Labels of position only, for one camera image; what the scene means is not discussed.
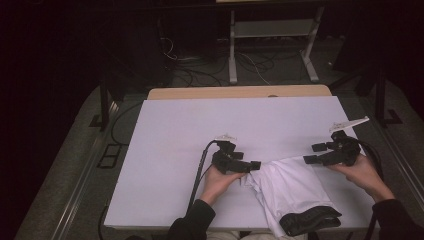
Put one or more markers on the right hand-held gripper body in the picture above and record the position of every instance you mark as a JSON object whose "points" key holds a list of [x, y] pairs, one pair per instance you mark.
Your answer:
{"points": [[346, 150]]}

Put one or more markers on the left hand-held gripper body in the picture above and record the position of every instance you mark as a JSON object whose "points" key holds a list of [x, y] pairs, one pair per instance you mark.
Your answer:
{"points": [[223, 158]]}

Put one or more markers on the white shorts with black waistband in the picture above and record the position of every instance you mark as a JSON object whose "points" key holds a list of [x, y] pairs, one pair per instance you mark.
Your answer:
{"points": [[290, 186]]}

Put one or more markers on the person's left hand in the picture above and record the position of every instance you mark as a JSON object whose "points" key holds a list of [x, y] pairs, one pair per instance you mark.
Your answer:
{"points": [[220, 183]]}

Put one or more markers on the person's right hand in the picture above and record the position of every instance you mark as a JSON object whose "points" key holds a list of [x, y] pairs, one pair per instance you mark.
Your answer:
{"points": [[363, 176]]}

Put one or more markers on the white board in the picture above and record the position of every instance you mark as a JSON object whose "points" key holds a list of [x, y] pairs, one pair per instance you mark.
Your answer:
{"points": [[173, 140]]}

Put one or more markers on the black metal stand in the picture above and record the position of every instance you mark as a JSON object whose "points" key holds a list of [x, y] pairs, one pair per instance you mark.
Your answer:
{"points": [[104, 106], [380, 100]]}

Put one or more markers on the wooden table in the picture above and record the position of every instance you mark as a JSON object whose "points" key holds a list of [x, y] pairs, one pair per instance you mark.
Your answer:
{"points": [[206, 92]]}

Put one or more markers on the metal floor rail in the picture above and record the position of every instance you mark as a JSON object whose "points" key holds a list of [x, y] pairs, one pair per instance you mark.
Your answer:
{"points": [[78, 196], [405, 166]]}

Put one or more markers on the black floor socket frame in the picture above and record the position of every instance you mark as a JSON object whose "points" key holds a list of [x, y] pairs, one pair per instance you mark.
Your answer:
{"points": [[110, 156]]}

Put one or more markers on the white metal desk frame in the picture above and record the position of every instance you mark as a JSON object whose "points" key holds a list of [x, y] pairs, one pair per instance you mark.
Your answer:
{"points": [[273, 28]]}

